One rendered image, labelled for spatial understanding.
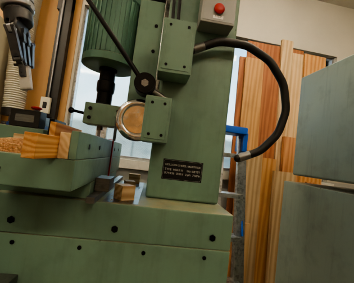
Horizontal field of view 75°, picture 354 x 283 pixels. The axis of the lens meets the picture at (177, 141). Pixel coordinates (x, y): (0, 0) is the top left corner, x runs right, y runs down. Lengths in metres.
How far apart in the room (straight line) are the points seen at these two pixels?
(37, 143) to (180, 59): 0.41
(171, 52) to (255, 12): 2.10
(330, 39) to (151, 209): 2.74
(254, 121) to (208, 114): 1.48
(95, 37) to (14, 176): 0.49
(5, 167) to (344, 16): 3.19
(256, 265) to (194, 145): 1.62
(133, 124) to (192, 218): 0.30
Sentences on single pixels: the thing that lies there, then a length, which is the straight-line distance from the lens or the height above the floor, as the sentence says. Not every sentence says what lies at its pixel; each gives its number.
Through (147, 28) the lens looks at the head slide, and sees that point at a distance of 0.83.
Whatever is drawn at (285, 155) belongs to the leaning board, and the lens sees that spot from 2.22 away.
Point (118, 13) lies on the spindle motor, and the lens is 0.85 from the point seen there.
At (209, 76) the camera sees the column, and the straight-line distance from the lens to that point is 0.75.
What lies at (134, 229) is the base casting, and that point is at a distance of 0.61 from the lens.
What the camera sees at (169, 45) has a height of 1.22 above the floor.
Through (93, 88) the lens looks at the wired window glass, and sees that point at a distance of 2.26.
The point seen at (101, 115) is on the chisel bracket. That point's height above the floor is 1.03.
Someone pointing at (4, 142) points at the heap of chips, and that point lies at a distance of 0.55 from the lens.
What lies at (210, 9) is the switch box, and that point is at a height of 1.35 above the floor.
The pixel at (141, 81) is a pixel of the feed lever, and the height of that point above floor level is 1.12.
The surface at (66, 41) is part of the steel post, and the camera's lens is 2.28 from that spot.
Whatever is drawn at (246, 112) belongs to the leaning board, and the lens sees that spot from 2.17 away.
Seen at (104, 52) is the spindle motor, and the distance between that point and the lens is 0.79.
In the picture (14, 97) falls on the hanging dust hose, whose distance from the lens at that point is 2.16.
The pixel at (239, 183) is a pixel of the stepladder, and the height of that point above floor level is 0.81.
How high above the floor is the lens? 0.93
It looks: 4 degrees up
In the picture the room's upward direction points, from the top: 7 degrees clockwise
